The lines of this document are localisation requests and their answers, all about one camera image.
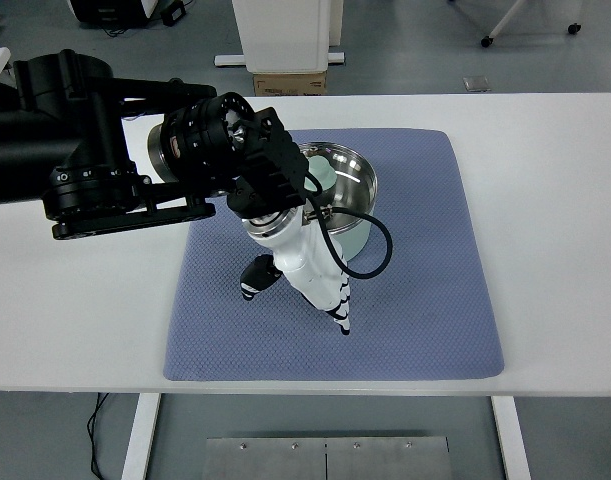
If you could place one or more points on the small black box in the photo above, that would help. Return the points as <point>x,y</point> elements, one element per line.
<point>173,13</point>

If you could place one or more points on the grey floor outlet plate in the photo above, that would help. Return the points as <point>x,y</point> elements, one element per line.
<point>476,83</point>

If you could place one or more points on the white pedestal cabinet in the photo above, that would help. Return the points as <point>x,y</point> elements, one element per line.
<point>285,35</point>

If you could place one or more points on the black and white machine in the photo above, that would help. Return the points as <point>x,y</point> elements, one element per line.
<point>100,12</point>

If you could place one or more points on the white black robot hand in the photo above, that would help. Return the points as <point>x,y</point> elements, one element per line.
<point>310,270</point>

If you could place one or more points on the white wheeled cart frame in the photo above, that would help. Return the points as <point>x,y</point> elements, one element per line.
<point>505,20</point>

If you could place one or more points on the glass lid with green knob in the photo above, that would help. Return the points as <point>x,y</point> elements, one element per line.
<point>355,175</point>

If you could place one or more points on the blue textured mat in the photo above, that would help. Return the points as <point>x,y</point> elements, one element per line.
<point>410,300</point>

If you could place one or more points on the brown cardboard box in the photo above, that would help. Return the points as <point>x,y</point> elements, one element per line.
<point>290,83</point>

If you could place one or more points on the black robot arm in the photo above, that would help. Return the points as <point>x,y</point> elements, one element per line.
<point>35,130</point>

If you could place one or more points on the white table leg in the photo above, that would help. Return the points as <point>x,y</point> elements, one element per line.
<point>512,440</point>
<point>140,440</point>

